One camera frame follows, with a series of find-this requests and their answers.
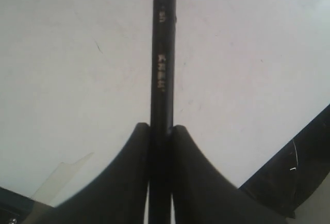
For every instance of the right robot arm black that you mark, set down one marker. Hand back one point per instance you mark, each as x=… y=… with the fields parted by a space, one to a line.
x=291 y=175

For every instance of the black paintbrush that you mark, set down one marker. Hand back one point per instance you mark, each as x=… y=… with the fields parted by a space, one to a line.
x=162 y=106

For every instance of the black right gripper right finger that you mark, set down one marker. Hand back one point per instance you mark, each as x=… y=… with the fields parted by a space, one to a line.
x=202 y=195

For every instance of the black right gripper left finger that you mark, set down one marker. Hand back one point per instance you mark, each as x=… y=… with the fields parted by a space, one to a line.
x=117 y=195

